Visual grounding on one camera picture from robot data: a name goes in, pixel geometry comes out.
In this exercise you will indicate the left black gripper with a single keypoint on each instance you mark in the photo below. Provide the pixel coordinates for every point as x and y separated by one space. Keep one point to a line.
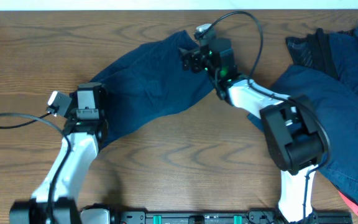
70 122

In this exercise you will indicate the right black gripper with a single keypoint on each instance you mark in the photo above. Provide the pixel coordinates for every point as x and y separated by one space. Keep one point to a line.
196 57

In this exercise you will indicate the navy blue shorts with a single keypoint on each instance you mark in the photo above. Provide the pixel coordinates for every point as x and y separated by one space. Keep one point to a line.
149 82

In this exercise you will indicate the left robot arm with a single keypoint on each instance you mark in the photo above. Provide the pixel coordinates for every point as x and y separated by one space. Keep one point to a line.
86 127

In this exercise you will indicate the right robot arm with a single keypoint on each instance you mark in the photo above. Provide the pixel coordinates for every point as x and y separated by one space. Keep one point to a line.
295 138

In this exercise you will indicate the black striped garment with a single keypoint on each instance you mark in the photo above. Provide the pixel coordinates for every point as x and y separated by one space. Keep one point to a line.
332 54

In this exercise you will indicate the navy blue garment pile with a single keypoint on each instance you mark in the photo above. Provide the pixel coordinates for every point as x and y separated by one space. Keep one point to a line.
336 105

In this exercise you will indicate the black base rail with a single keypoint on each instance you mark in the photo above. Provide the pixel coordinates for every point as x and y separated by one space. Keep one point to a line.
216 217

